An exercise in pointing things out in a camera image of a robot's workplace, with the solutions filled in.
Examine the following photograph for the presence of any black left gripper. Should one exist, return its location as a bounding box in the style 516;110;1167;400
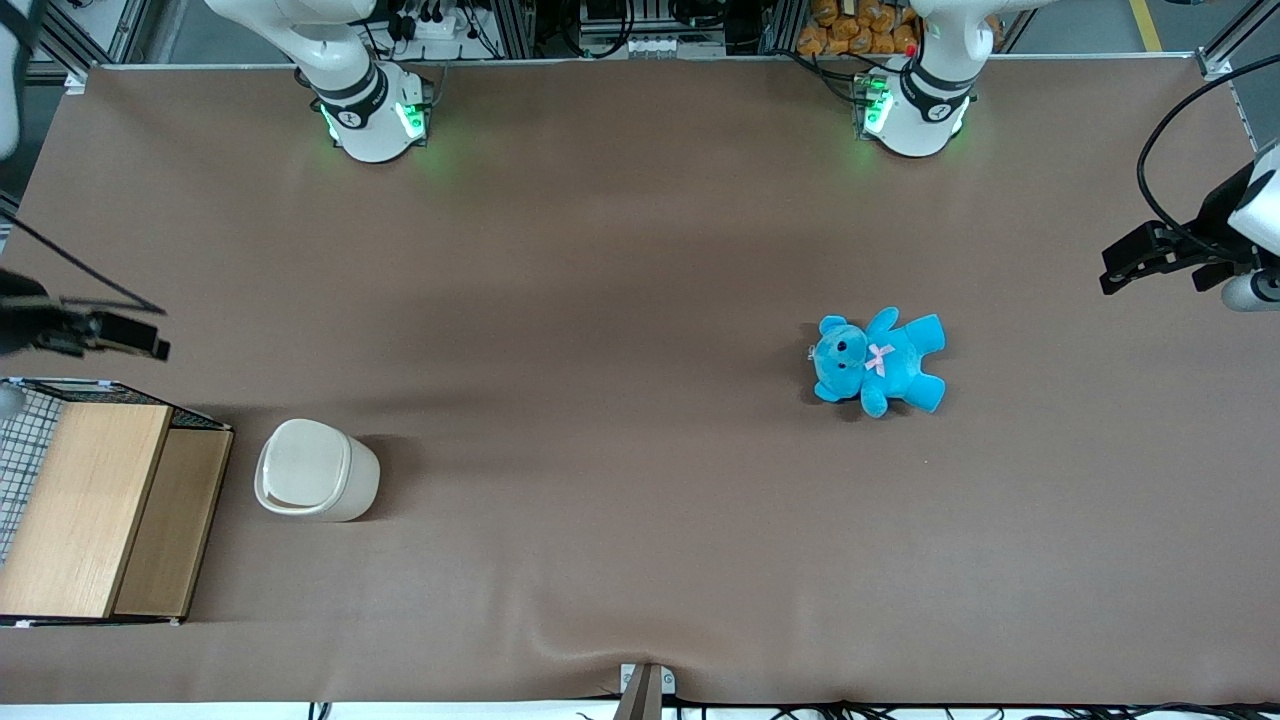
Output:
1099;163;1263;297

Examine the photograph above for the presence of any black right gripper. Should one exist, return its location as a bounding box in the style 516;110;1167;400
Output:
0;268;172;362

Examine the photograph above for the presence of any white trash can lid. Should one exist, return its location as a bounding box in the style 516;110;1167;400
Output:
262;422;351;507

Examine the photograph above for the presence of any white trash can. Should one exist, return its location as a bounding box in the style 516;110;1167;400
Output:
254;419;381;523

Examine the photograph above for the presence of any blue teddy bear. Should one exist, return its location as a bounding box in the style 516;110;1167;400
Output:
809;307;948;419

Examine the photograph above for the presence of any orange plush toys pile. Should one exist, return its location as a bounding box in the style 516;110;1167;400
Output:
797;0;922;58

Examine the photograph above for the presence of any white power strip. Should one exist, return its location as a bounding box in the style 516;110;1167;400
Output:
398;8;483;43

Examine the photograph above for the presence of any brown table mat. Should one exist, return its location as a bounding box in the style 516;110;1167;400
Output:
0;55;1280;707

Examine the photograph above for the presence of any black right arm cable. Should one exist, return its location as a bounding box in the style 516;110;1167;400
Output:
0;208;168;317

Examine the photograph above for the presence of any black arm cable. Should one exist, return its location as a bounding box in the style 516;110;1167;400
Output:
0;208;168;317
1137;55;1280;257

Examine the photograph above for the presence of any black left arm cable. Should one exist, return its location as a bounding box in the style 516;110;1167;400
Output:
1137;55;1280;257

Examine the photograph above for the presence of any wooden shelf with wire frame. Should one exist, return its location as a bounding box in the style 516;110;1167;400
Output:
0;377;236;629

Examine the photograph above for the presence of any aluminium frame post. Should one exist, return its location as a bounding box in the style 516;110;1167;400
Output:
20;0;153;93
1194;0;1280;81

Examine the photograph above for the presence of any metal table bracket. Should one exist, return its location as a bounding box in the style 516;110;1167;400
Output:
618;663;678;720

